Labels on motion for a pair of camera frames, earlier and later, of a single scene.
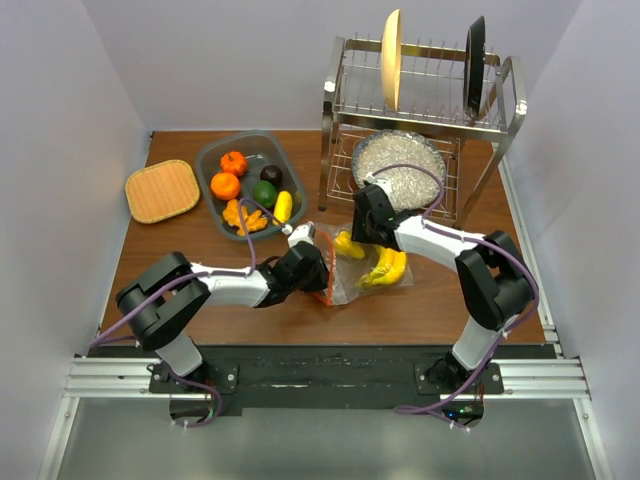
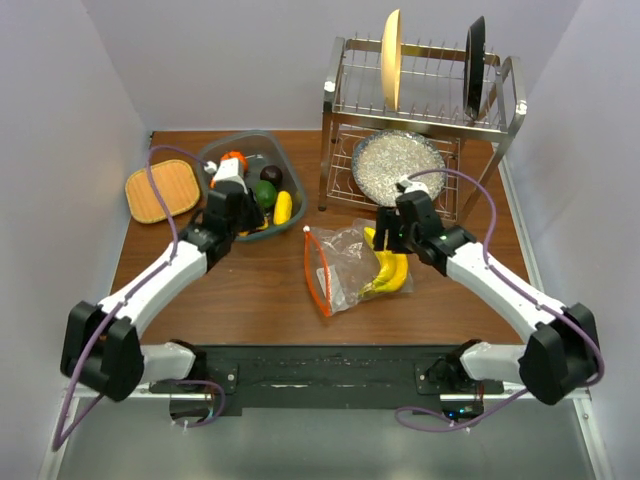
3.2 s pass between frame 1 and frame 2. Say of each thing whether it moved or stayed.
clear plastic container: stayed
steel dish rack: stayed
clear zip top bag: moved
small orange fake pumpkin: stayed
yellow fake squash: moved
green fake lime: stayed
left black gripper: moved
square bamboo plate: stayed
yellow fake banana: moved
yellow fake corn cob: stayed
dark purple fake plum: stayed
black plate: stayed
